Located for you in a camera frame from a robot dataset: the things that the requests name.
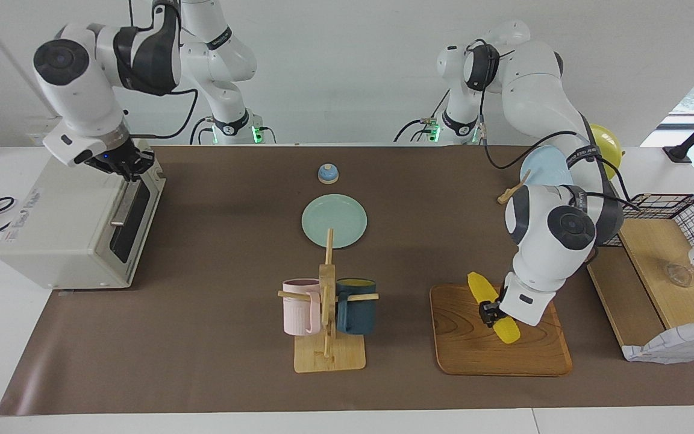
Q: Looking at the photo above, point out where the small clear glass object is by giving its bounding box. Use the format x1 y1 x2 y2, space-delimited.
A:
663 262 694 288

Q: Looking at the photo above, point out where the white checked cloth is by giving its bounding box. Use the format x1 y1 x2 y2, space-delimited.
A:
621 318 694 365

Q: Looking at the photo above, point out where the wooden mug tree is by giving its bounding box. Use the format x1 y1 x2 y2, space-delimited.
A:
278 227 380 373

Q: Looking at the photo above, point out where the dark blue mug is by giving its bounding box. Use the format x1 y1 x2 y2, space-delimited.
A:
336 278 378 336

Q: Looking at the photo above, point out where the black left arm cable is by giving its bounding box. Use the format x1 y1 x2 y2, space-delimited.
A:
480 45 643 212

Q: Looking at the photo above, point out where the wooden tray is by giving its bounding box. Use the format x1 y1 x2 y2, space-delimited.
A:
430 283 573 377

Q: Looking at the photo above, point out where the pale green plate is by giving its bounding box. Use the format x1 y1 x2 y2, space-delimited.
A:
301 193 368 250

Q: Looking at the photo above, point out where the yellow plate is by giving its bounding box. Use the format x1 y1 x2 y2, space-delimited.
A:
588 124 625 180

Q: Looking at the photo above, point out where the pink mug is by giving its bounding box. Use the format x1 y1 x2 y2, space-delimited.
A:
282 278 322 336

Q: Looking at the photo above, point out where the yellow corn cob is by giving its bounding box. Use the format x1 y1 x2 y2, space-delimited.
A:
466 271 521 345

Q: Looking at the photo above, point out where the light blue plate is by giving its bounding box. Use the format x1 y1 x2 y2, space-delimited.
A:
519 145 577 187

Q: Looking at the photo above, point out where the brown table mat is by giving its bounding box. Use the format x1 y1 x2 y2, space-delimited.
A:
0 145 694 417

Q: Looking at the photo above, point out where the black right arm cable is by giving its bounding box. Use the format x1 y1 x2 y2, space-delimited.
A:
124 87 198 140

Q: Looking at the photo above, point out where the wooden plate rack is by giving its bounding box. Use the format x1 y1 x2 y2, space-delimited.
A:
498 169 531 206

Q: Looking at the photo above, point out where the white wall box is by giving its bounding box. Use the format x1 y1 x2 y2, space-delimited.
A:
26 116 64 147

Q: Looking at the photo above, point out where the beige toaster oven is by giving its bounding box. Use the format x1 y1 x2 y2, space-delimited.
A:
0 136 166 290

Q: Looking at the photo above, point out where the glass oven door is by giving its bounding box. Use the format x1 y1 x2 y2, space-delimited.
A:
108 158 166 284

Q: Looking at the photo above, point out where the black base cable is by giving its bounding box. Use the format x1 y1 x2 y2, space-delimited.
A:
394 90 451 143

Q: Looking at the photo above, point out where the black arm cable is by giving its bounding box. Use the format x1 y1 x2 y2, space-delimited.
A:
480 45 643 212
124 87 198 140

